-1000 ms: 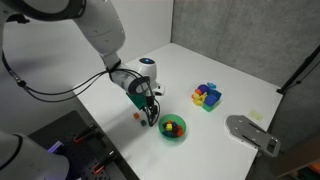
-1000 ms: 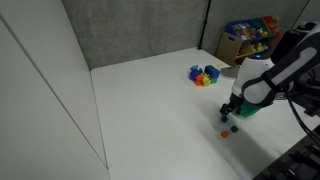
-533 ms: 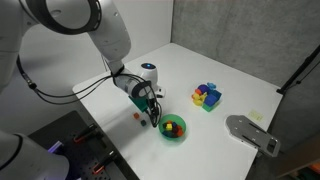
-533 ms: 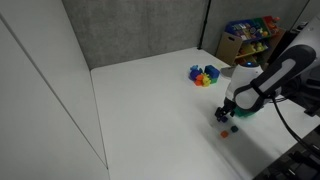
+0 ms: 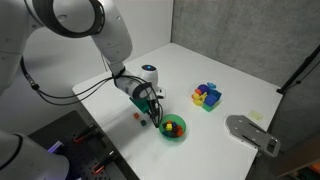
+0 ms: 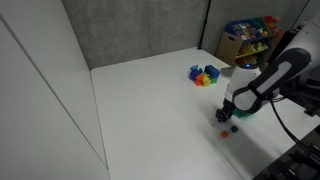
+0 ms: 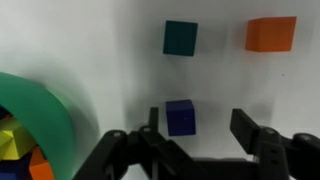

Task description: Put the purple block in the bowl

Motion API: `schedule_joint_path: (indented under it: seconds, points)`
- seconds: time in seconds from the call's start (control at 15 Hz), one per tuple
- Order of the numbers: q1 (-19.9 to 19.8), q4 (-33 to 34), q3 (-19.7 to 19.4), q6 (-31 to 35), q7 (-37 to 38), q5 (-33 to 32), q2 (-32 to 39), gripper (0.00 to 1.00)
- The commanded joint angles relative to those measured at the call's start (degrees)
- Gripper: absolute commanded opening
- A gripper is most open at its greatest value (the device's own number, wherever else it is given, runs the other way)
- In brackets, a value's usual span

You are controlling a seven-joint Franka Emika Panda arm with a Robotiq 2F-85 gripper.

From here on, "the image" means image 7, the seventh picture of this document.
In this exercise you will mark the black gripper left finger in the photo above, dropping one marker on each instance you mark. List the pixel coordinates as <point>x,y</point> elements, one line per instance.
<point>150,150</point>

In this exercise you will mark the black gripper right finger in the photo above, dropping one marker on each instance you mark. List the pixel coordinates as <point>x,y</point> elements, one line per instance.
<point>266,143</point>

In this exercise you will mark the purple cube block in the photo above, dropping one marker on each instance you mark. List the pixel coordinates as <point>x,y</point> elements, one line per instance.
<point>181,117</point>

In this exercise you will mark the orange cube block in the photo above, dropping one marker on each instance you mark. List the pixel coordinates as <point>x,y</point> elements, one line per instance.
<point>270,34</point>

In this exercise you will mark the orange block in bowl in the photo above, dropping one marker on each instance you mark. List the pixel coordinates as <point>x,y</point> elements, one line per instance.
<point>40,166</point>

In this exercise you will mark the dark green cube block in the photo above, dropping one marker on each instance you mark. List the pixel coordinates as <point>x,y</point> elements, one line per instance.
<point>180,37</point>

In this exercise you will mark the green plastic bowl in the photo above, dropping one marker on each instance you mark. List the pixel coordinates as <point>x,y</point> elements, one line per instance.
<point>36,113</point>

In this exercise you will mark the yellow block in bowl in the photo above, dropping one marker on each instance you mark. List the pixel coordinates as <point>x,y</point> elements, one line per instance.
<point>13,140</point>

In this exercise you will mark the blue block in bowl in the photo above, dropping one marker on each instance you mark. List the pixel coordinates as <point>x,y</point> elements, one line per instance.
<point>11,170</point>

